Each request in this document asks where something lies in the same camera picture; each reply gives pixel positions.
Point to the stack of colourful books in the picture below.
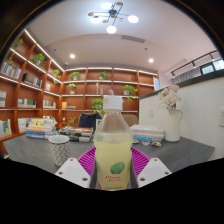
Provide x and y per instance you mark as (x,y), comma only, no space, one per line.
(40,128)

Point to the wooden shelf unit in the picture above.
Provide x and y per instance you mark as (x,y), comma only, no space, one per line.
(83,86)

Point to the dark blue chair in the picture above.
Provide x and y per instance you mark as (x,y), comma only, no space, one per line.
(86,120)

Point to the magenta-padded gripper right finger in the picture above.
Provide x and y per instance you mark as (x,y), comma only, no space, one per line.
(153,171)

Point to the round recessed ceiling light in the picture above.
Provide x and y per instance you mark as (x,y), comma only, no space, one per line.
(151,60)
(72,56)

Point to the small snack packet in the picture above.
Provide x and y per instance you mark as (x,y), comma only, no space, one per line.
(146,143)
(156,144)
(136,141)

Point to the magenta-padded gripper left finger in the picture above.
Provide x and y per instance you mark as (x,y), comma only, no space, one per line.
(73,171)

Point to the white ceramic vase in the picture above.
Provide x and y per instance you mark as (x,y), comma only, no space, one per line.
(172,126)

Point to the beige chair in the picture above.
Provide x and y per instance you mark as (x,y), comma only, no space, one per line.
(132,120)

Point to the pink and white flower bunch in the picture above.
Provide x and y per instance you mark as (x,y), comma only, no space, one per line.
(169,97)

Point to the wooden artist mannequin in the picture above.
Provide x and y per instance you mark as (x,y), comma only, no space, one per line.
(111,92)

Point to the clear bottle with yellow drink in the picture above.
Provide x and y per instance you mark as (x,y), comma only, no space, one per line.
(112,153)

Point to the window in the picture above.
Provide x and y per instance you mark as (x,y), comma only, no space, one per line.
(208,68)

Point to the white wall socket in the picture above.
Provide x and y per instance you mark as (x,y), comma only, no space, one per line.
(222,117)

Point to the ceiling air vent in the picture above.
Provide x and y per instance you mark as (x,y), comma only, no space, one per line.
(133,38)

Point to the stack of dark books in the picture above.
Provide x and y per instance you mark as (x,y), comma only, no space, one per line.
(78,134)

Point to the grey curtain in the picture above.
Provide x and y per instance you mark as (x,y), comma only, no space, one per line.
(186,76)

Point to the multi-bulb ceiling lamp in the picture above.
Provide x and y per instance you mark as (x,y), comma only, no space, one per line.
(111,29)

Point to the black ceiling track light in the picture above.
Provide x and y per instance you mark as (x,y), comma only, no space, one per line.
(193,62)

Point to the white patterned cup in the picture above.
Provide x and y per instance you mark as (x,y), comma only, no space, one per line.
(59,150)

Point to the small white wall switch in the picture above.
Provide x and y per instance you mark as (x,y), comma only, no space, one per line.
(151,113)

